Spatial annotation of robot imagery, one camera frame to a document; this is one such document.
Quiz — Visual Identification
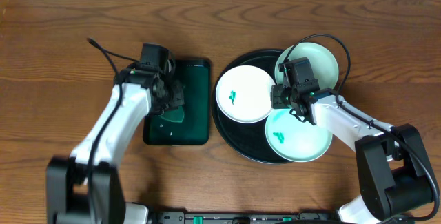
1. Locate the pale green plate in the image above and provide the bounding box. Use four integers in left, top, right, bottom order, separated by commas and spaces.
265, 109, 333, 163
288, 42, 339, 94

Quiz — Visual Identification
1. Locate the black cable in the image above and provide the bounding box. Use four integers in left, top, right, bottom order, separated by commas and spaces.
280, 33, 440, 221
85, 37, 142, 183

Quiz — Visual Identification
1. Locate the pale green plate top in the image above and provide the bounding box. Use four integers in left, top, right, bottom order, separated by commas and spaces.
288, 42, 339, 94

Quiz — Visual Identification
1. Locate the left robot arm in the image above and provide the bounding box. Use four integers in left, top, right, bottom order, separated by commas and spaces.
45, 63, 183, 223

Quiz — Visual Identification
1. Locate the green wavy sponge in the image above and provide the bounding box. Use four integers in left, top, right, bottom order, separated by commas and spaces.
160, 107, 185, 123

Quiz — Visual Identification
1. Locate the rectangular green tray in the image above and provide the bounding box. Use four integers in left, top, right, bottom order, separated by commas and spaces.
143, 59, 211, 145

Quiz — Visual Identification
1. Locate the left black cable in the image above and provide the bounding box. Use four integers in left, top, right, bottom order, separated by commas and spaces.
85, 37, 142, 183

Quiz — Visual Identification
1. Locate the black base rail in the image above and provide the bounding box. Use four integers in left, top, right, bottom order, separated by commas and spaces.
146, 212, 342, 224

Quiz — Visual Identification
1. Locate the round black tray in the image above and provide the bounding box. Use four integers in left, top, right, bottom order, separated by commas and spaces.
211, 48, 336, 165

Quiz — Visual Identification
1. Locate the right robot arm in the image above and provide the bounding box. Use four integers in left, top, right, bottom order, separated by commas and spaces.
271, 80, 440, 223

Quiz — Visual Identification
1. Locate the right black cable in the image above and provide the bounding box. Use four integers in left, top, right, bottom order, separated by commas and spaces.
280, 33, 440, 221

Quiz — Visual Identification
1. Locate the pale green plate bottom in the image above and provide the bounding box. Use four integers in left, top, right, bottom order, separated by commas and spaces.
265, 109, 333, 163

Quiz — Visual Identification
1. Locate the white plate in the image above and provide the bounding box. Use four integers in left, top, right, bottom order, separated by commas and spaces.
215, 65, 275, 124

